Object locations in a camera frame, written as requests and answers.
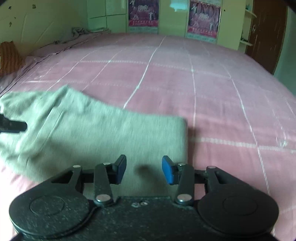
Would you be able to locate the crumpled grey cloth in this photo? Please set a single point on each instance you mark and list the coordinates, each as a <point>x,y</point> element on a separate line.
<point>76,32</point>

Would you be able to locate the orange striped pillow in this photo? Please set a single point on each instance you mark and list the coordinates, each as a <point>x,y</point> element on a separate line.
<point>11,60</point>

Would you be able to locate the grey-green knit pants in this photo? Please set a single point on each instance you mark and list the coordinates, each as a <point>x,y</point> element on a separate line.
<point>67,128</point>

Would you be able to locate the pale green wardrobe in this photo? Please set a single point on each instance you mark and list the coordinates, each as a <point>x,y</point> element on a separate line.
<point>173,19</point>

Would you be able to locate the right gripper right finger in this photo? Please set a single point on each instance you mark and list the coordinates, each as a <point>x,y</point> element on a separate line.
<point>186,177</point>

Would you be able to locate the right purple wall poster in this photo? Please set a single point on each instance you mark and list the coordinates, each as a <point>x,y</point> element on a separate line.
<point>204,19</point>

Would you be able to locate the left purple wall poster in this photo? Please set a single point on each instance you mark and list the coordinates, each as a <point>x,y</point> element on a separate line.
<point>143,13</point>

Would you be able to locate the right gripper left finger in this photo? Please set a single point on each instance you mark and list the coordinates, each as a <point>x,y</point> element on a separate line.
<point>102,176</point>

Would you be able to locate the dark brown wooden door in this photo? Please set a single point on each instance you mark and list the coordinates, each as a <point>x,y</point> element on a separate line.
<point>267,33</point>

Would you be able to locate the purple wall poster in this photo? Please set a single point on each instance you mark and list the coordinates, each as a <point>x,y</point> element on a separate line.
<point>143,13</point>
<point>204,19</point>

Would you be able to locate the corner wall shelf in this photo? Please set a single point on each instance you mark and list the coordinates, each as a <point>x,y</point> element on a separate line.
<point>248,18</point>

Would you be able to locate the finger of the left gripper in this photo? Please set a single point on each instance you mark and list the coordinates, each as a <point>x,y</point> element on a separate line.
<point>11,126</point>

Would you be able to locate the pink checked bed sheet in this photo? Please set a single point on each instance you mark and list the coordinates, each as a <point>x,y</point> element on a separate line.
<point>240,117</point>

